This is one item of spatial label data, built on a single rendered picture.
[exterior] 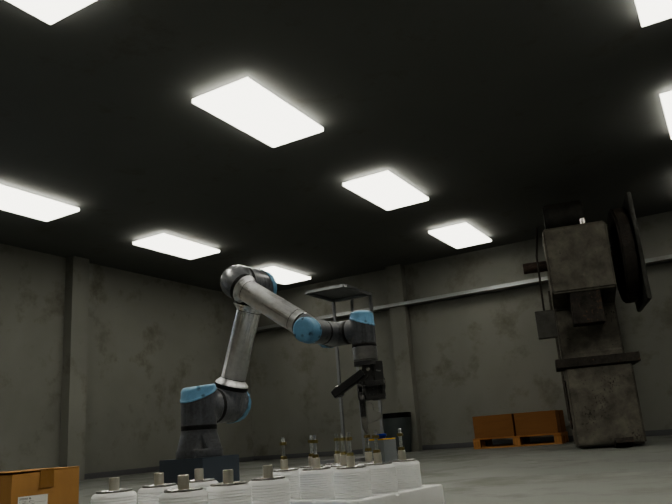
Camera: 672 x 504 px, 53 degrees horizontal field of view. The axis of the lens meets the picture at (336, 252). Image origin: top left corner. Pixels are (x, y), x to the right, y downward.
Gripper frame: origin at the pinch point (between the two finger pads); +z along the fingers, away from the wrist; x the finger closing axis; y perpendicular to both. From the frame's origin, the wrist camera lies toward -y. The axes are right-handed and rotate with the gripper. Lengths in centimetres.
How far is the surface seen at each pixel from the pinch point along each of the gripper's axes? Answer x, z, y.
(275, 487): -55, 11, -17
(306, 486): -23.7, 13.3, -14.9
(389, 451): 15.9, 7.2, 6.6
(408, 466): -11.1, 10.8, 12.0
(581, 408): 579, -9, 209
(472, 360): 964, -106, 141
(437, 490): -7.2, 17.9, 19.3
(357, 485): -30.6, 13.5, -1.2
